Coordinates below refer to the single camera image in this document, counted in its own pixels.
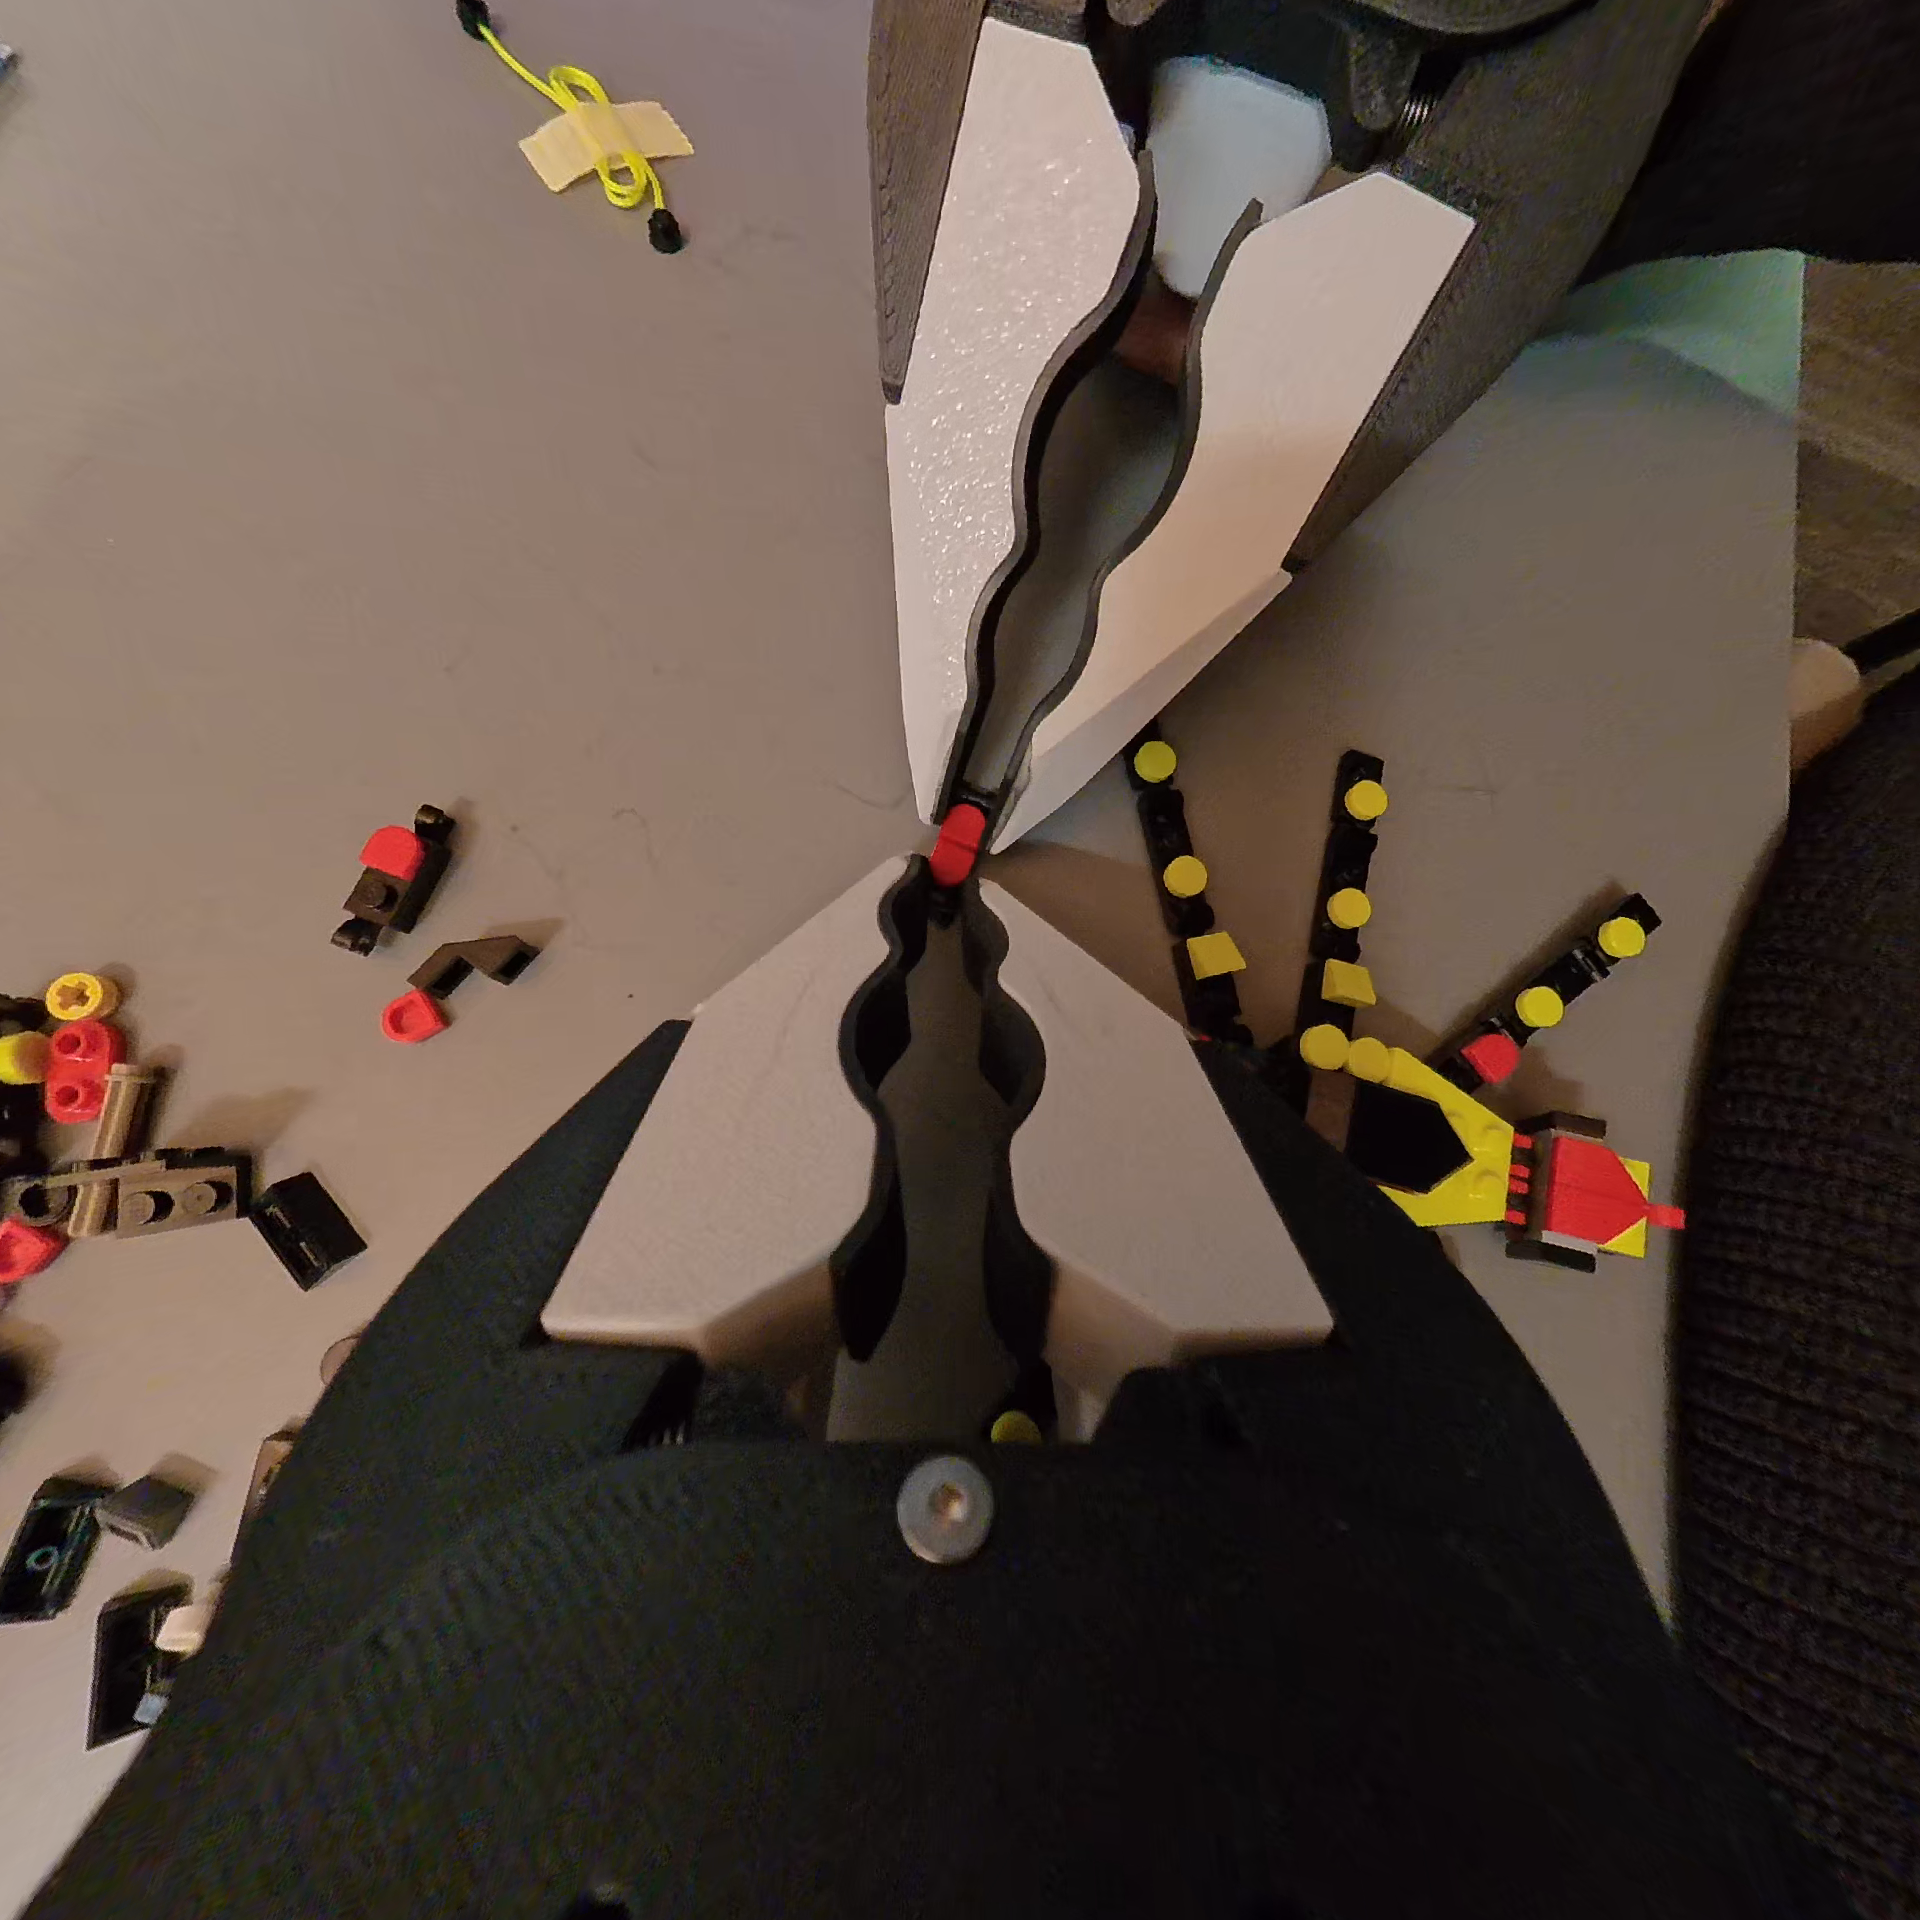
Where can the beige rounded object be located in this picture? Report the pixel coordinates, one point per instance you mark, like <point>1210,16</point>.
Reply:
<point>1820,696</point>

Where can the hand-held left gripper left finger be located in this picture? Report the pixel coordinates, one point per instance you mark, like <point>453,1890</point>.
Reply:
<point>701,1182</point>

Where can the pile of loose lego pieces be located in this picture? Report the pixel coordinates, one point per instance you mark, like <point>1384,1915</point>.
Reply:
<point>166,1202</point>

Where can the small red lego slope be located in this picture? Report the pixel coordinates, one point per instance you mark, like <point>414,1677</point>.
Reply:
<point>957,842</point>
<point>414,1020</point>

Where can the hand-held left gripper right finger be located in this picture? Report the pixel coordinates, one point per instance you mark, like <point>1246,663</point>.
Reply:
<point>1156,1182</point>

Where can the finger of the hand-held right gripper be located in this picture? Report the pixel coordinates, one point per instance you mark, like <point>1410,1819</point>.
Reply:
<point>1322,371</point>
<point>988,371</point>

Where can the black red lego clip assembly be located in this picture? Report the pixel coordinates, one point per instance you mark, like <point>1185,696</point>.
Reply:
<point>378,901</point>

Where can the person's right forearm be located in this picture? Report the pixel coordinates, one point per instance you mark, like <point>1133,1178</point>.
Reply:
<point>1798,109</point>

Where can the black yellow lego spider model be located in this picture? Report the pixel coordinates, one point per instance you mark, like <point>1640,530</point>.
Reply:
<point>1425,1146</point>

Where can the black lego bracket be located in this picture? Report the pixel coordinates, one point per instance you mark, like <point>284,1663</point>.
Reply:
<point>494,963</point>

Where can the beige tape piece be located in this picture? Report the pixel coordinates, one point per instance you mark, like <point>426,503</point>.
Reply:
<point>661,133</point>

